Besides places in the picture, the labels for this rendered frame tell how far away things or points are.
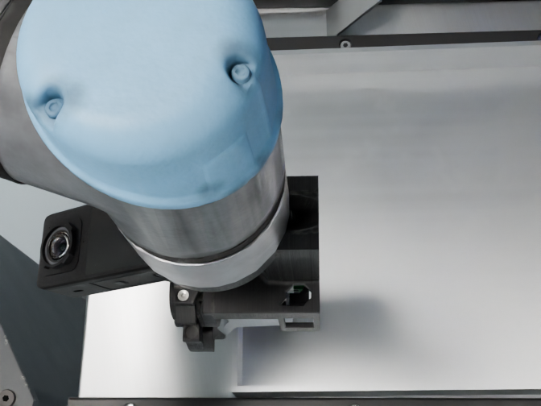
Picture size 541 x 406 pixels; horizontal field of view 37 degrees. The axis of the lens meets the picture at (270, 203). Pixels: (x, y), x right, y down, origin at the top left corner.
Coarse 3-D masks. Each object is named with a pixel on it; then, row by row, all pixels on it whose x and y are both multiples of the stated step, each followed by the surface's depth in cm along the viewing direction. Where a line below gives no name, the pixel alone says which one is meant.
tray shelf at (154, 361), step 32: (352, 32) 66; (384, 32) 66; (416, 32) 66; (128, 288) 60; (160, 288) 60; (96, 320) 60; (128, 320) 60; (160, 320) 59; (96, 352) 59; (128, 352) 59; (160, 352) 59; (192, 352) 58; (224, 352) 58; (96, 384) 58; (128, 384) 58; (160, 384) 58; (192, 384) 58; (224, 384) 58
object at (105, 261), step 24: (48, 216) 46; (72, 216) 45; (96, 216) 43; (48, 240) 45; (72, 240) 43; (96, 240) 43; (120, 240) 42; (48, 264) 44; (72, 264) 43; (96, 264) 42; (120, 264) 41; (144, 264) 40; (48, 288) 44; (72, 288) 44; (96, 288) 44; (120, 288) 44
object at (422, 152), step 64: (320, 64) 64; (384, 64) 64; (448, 64) 64; (512, 64) 64; (320, 128) 63; (384, 128) 63; (448, 128) 63; (512, 128) 62; (320, 192) 62; (384, 192) 61; (448, 192) 61; (512, 192) 61; (320, 256) 60; (384, 256) 60; (448, 256) 59; (512, 256) 59; (320, 320) 58; (384, 320) 58; (448, 320) 58; (512, 320) 57; (256, 384) 57; (320, 384) 57; (384, 384) 53; (448, 384) 53; (512, 384) 53
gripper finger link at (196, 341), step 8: (184, 328) 45; (192, 328) 45; (200, 328) 45; (208, 328) 46; (216, 328) 47; (184, 336) 45; (192, 336) 45; (200, 336) 45; (208, 336) 46; (216, 336) 47; (224, 336) 51; (192, 344) 46; (200, 344) 46; (208, 344) 46
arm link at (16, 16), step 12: (0, 0) 26; (12, 0) 26; (24, 0) 26; (0, 12) 26; (12, 12) 26; (24, 12) 26; (0, 24) 25; (12, 24) 25; (0, 36) 25; (0, 48) 25; (0, 60) 25; (0, 168) 27; (12, 180) 28
